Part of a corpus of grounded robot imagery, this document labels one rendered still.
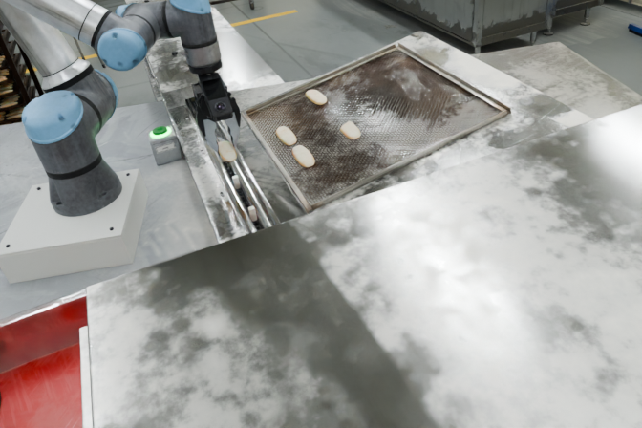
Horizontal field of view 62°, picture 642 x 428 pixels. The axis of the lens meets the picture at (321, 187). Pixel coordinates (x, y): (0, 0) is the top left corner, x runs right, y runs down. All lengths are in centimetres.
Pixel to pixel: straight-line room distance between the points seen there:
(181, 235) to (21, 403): 44
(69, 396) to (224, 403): 72
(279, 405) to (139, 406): 7
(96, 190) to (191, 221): 21
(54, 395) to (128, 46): 60
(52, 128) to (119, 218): 22
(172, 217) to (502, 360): 105
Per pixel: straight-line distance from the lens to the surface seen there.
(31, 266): 125
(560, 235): 39
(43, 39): 128
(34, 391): 105
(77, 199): 124
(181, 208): 130
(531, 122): 122
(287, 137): 132
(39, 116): 119
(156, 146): 147
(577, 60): 195
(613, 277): 37
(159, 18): 116
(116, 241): 116
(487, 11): 387
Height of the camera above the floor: 155
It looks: 35 degrees down
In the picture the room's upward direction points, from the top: 7 degrees counter-clockwise
